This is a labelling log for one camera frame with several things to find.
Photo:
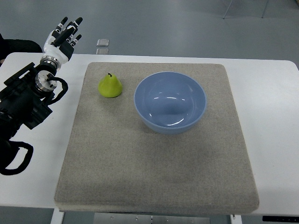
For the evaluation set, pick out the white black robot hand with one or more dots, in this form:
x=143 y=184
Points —
x=62 y=40

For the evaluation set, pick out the metal chair legs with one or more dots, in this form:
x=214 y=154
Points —
x=256 y=8

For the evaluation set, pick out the beige felt mat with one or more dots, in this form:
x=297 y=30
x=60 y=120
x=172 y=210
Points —
x=114 y=163

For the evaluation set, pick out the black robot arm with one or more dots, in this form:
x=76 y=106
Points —
x=28 y=94

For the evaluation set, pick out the black control panel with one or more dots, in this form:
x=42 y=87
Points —
x=288 y=219

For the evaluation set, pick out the green pear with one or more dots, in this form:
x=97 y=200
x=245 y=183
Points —
x=110 y=86

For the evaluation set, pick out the blue bowl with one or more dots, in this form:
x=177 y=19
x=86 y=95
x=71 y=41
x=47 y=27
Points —
x=170 y=102

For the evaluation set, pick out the floor outlet plate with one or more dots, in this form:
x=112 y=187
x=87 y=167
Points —
x=102 y=43
x=102 y=51

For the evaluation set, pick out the dark object at left edge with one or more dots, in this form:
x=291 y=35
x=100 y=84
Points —
x=8 y=46

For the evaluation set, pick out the upper floor outlet plate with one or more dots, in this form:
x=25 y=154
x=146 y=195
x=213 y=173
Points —
x=102 y=43

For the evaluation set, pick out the white table leg frame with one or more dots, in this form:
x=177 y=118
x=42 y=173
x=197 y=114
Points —
x=58 y=216

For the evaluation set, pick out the lower floor outlet plate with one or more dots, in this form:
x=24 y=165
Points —
x=102 y=51

